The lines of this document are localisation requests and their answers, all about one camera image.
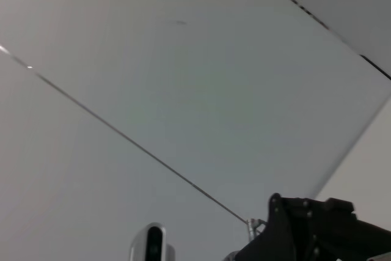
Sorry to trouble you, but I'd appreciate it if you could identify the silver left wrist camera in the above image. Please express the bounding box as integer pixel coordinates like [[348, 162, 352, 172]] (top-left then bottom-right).
[[130, 222, 177, 261]]

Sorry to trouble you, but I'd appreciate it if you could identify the left gripper cable silver plug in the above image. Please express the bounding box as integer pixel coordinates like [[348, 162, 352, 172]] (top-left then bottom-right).
[[246, 218, 265, 241]]

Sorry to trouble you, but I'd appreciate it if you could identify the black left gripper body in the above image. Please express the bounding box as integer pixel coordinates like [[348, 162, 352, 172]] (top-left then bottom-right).
[[236, 211, 297, 261]]

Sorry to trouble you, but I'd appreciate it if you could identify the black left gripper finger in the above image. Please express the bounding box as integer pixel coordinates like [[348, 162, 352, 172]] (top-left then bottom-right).
[[268, 193, 357, 222], [294, 219, 391, 261]]

